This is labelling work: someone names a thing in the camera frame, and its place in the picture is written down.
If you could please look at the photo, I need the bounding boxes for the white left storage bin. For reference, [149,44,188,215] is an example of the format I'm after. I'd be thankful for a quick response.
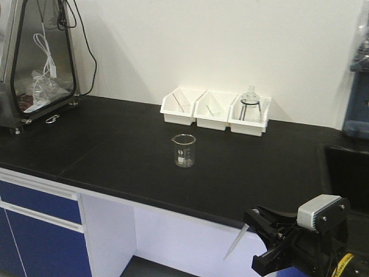
[160,87,206,126]

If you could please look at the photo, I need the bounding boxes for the clear plastic pipette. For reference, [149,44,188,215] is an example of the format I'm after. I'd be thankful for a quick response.
[223,223,249,260]

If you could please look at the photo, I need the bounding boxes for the round glass flask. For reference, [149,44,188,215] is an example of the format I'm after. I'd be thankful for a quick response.
[240,85,260,105]

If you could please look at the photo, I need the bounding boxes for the black bench sink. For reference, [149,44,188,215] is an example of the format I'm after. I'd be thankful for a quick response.
[318,144,368,216]

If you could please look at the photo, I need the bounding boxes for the plastic bags in cabinet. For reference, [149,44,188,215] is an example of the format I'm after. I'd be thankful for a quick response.
[18,70,70,113]

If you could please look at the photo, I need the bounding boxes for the white middle storage bin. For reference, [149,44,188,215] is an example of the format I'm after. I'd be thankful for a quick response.
[194,91,237,131]

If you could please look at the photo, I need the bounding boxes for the metal ring latch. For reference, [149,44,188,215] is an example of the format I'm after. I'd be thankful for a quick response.
[45,114,60,124]

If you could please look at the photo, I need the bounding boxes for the black tripod stand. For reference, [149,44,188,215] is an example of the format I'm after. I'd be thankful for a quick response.
[239,102,261,121]

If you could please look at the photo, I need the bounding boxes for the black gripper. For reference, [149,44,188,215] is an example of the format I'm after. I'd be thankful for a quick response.
[243,205,348,276]

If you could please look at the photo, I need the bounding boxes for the blue upper drawer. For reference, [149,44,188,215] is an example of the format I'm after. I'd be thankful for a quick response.
[1,181,81,224]

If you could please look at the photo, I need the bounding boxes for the white hanging cable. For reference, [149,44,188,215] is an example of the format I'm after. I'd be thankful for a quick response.
[31,23,57,100]

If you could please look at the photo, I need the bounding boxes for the blue lower drawer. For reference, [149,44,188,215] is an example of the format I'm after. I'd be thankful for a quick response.
[1,208,92,276]

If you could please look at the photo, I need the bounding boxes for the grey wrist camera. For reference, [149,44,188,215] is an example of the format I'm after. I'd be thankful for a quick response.
[296,194,351,233]

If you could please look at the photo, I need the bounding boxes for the blue drawer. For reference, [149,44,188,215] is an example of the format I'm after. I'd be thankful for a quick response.
[1,181,81,224]
[1,208,92,276]

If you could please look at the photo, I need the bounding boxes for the red pipette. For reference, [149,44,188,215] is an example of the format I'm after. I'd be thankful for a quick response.
[172,92,184,112]

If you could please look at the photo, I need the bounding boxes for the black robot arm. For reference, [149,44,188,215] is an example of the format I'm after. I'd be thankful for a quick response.
[244,204,368,276]

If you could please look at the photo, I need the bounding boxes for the white storage bin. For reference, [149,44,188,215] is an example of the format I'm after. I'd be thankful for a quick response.
[160,87,206,126]
[228,95,272,137]
[194,91,237,131]

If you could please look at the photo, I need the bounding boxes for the blue lab machine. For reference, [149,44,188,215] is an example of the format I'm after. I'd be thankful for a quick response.
[342,1,368,140]

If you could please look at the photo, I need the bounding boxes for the steel glove box cabinet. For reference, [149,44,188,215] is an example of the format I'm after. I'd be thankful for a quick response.
[1,1,80,134]

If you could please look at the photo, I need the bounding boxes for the black power cable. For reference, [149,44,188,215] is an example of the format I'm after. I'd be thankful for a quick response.
[57,0,97,96]

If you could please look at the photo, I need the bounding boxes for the white right storage bin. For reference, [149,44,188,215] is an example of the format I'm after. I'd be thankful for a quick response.
[228,95,272,137]

